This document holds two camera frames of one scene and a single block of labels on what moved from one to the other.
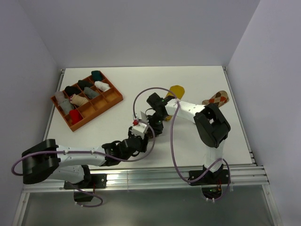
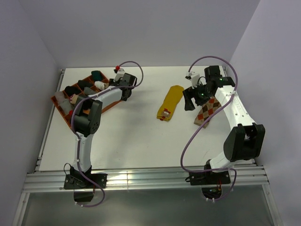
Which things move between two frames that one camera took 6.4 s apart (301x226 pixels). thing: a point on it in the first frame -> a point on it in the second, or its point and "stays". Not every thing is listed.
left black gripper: (144, 142) -> (111, 82)
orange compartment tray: (86, 99) stays
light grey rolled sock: (59, 96) stays
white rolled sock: (102, 86) stays
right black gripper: (154, 130) -> (190, 92)
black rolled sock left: (71, 90) stays
